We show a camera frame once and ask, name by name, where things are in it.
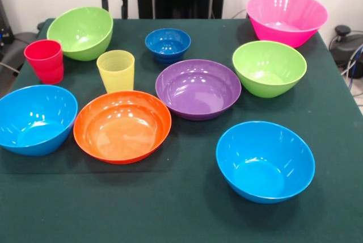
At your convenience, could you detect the green plastic bowl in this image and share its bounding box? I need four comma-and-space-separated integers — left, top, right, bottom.
46, 6, 115, 62
232, 40, 308, 99

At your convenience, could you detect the small dark blue bowl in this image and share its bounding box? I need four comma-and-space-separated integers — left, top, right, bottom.
145, 28, 192, 66

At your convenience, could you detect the red plastic cup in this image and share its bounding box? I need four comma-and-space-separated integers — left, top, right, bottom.
23, 39, 65, 85

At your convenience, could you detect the purple plastic bowl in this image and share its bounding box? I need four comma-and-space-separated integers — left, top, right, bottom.
155, 58, 242, 121

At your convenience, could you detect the large magenta plastic bowl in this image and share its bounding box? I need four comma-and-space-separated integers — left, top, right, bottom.
246, 0, 329, 49

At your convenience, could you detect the light blue plastic bowl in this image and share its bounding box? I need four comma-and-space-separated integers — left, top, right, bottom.
216, 120, 316, 204
0, 84, 79, 157

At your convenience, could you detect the yellow plastic cup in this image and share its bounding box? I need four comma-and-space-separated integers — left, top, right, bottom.
96, 49, 136, 94

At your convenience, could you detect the black equipment case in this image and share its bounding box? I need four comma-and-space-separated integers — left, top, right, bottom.
0, 0, 15, 53

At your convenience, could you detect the orange plastic bowl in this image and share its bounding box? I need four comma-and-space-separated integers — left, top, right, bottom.
73, 90, 172, 165

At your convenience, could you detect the dark green tablecloth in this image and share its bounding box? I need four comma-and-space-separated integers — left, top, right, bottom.
0, 18, 363, 243

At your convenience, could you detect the tangle of floor cables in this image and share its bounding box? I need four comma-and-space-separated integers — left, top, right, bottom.
340, 43, 363, 107

